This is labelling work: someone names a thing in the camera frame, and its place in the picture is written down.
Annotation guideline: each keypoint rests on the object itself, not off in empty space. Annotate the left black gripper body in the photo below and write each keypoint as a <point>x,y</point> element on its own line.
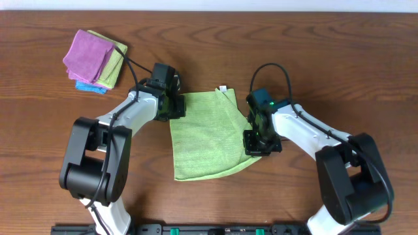
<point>177,106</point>

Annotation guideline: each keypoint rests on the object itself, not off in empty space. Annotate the blue folded cloth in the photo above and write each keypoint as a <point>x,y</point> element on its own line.
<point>88,87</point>

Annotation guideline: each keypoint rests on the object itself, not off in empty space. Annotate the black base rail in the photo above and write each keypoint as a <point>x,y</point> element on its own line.
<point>156,229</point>

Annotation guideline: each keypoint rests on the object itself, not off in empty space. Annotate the green folded cloth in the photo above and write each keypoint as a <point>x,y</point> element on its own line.
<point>110,73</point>

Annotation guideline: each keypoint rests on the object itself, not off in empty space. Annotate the light green microfiber cloth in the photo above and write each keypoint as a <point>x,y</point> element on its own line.
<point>207,142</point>

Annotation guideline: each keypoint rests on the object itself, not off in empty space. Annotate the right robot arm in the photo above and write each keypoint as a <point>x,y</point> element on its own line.
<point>355,187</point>

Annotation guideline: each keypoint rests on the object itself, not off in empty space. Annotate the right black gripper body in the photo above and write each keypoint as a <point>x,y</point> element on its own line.
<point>261,145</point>

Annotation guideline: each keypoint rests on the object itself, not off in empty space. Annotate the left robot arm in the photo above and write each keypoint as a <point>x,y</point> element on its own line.
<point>96,160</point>

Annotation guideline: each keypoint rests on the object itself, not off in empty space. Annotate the purple folded cloth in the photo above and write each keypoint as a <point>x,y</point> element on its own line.
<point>87,57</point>

